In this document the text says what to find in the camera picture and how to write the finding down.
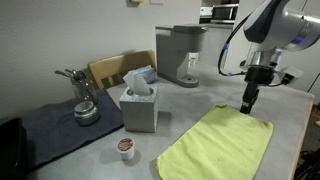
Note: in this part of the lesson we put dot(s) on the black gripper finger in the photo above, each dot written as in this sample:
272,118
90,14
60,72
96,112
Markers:
244,108
251,105

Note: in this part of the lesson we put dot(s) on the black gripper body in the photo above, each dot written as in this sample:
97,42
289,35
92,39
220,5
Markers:
256,77

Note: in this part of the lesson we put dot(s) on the yellow microfiber cloth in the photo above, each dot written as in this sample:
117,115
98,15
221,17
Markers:
223,145

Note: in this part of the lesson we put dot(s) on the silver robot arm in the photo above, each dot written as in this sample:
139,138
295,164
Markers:
273,28

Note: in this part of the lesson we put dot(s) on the microwave oven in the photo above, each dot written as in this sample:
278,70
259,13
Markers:
224,13

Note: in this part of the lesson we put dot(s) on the grey pod coffee machine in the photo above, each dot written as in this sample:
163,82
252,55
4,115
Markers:
173,44

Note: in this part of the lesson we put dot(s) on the blue face mask pack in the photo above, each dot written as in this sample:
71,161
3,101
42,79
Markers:
147,72

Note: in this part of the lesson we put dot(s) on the grey tissue box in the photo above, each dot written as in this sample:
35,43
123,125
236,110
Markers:
139,104

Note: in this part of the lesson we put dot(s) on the coffee pod near tissue box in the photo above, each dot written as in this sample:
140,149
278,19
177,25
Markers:
125,148

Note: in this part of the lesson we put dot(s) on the wooden chair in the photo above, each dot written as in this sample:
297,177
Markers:
108,72

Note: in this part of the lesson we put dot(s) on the small metal tin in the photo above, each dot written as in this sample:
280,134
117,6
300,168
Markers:
86,113

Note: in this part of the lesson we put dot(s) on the dark blue place mat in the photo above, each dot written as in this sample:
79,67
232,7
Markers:
52,130

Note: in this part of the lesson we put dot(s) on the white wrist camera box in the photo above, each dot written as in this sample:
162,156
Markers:
289,75

